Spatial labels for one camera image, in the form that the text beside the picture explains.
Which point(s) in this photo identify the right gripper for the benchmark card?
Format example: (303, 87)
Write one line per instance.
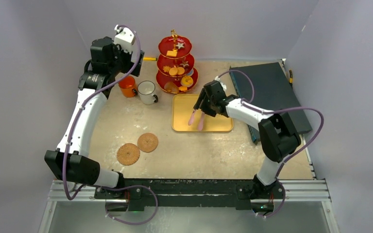
(207, 103)

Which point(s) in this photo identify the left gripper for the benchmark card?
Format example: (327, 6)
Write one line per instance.
(129, 64)

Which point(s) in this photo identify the orange mug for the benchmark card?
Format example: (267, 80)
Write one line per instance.
(128, 87)

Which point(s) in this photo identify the yellow serving tray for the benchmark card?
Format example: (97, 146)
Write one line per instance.
(182, 107)

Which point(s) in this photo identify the orange fish shaped cookie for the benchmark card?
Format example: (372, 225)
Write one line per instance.
(183, 89)

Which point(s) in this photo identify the white ribbed mug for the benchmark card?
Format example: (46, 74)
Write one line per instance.
(147, 92)

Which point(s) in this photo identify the round orange cookie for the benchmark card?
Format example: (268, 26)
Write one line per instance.
(180, 71)
(173, 71)

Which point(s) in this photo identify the flower shaped cookie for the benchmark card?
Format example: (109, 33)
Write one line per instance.
(167, 69)

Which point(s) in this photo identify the red three-tier cake stand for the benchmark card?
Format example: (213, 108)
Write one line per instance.
(176, 65)

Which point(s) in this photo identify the brown star cookie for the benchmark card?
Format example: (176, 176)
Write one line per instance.
(184, 64)

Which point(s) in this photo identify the square cracker biscuit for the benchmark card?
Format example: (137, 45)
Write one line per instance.
(172, 53)

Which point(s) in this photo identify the white star cookie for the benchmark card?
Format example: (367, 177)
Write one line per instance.
(180, 46)

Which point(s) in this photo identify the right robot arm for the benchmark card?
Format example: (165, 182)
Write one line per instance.
(277, 133)

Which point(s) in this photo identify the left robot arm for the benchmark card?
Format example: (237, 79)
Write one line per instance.
(70, 161)

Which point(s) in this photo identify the yellow iced donut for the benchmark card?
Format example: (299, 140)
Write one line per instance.
(187, 81)

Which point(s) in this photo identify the yellow screwdriver by wall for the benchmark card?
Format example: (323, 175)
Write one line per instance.
(150, 59)

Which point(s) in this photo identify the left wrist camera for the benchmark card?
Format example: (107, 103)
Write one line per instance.
(125, 38)

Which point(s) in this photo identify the yellow handled screwdriver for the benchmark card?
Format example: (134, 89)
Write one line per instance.
(290, 77)

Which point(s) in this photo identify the black base frame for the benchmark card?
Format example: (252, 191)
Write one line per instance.
(241, 194)

